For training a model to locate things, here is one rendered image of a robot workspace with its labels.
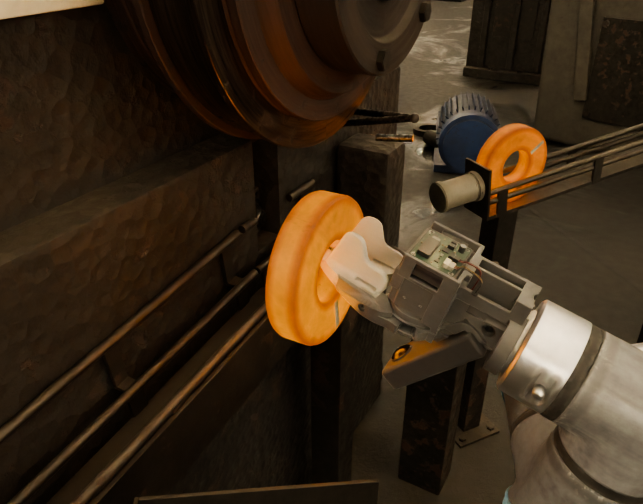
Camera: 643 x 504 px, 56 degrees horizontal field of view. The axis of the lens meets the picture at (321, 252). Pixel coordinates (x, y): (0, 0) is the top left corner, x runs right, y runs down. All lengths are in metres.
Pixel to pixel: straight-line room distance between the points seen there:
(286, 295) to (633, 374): 0.29
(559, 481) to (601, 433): 0.07
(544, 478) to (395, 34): 0.49
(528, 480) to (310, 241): 0.30
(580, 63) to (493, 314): 2.96
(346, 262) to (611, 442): 0.26
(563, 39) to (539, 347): 3.04
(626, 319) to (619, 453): 1.63
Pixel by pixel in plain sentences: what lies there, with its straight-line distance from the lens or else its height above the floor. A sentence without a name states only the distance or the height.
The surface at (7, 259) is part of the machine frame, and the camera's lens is 0.60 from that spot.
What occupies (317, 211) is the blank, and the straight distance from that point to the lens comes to 0.55.
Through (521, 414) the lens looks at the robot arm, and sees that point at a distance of 0.68.
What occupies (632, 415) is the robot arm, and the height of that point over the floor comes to 0.80.
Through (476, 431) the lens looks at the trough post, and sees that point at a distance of 1.61.
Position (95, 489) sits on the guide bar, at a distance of 0.64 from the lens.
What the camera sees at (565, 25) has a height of 0.63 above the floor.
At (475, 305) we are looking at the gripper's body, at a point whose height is 0.85.
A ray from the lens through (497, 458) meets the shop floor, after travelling 1.57.
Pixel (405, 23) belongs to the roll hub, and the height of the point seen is 1.02.
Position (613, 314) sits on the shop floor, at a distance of 2.17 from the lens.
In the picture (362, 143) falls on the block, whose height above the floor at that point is 0.80.
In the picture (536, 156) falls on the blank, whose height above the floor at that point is 0.72.
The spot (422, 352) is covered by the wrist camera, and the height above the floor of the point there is 0.78.
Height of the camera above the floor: 1.14
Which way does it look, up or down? 30 degrees down
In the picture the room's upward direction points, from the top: straight up
